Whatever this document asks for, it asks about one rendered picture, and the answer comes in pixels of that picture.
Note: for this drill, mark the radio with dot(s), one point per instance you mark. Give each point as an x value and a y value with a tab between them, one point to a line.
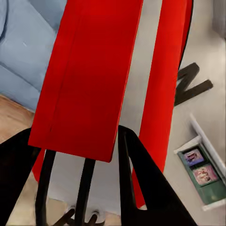
114	62

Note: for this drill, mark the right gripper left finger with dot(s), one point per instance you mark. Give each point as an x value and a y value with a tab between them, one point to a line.
16	162

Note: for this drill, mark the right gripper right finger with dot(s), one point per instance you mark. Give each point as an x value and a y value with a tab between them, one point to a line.
164	208

